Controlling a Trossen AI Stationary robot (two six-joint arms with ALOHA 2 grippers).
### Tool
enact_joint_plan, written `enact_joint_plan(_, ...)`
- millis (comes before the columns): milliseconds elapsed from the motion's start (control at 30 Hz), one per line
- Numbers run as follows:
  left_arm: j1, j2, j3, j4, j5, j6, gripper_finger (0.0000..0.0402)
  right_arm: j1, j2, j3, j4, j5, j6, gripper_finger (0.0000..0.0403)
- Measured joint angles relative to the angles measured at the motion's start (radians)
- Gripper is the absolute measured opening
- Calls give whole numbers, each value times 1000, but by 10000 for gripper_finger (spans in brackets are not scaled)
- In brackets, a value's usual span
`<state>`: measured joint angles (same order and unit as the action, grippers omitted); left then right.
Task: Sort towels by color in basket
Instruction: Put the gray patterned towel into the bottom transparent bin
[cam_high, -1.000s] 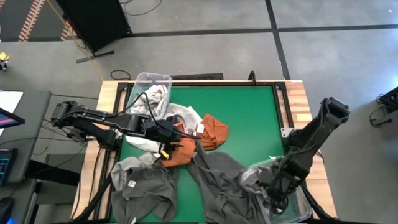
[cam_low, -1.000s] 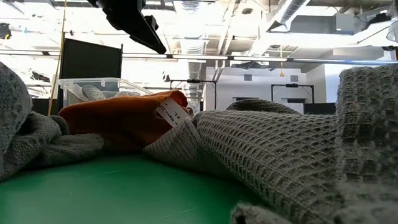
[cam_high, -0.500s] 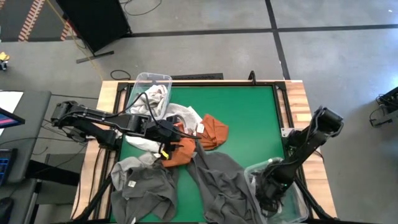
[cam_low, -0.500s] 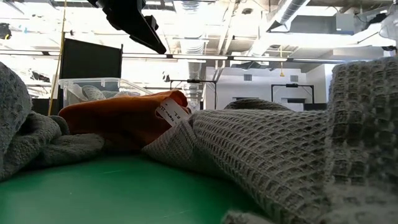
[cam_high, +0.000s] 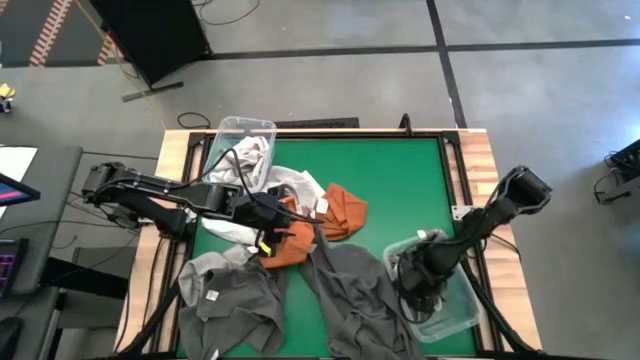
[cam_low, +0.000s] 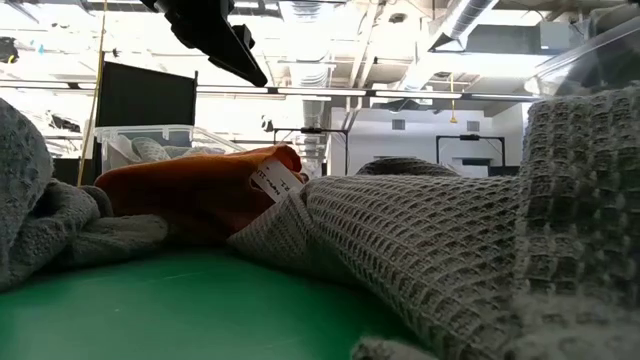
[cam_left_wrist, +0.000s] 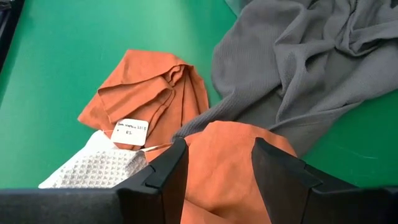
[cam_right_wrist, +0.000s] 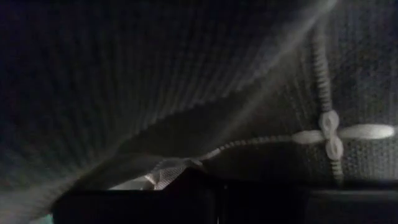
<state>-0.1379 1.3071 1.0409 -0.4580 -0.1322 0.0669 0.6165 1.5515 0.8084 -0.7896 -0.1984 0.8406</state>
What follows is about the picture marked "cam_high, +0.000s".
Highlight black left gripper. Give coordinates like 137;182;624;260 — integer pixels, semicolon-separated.
230;183;297;246

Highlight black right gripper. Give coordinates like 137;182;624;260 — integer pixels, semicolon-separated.
397;244;451;311

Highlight white light grey garments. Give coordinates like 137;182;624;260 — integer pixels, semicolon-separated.
199;164;327;247

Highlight clear plastic bin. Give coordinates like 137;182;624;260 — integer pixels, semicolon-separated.
202;115;279;195
382;228;482;345

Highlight dark grey waffle towel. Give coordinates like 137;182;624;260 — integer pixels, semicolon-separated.
301;227;426;360

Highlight light grey towel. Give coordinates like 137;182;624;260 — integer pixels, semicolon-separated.
177;243;257;307

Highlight black rig strut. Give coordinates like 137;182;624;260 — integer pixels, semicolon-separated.
462;259;544;357
117;239;196;357

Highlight black floor strip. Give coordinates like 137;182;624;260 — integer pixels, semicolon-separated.
274;117;360;130

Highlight black desk base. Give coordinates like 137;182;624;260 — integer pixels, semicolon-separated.
43;256;130;301

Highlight grey desk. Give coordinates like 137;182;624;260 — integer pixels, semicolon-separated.
0;144;85;296

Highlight black panel board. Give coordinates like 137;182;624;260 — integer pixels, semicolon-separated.
88;0;212;104

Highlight black monitor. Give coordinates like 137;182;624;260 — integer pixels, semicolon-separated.
0;172;42;207

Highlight backlit black keyboard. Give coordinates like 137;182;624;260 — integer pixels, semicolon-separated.
0;238;29;300

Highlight white paper sheet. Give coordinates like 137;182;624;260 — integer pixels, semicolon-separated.
0;145;39;184

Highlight small yellow object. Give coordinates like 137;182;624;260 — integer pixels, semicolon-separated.
0;82;17;114

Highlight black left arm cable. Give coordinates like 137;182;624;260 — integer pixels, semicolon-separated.
202;147;324;224

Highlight black coiled floor cable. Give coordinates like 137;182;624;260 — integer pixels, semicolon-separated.
177;111;213;130

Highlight yellow cable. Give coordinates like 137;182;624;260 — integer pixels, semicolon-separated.
74;0;169;132

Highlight black equipment with cables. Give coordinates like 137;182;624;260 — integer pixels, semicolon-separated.
593;138;640;205

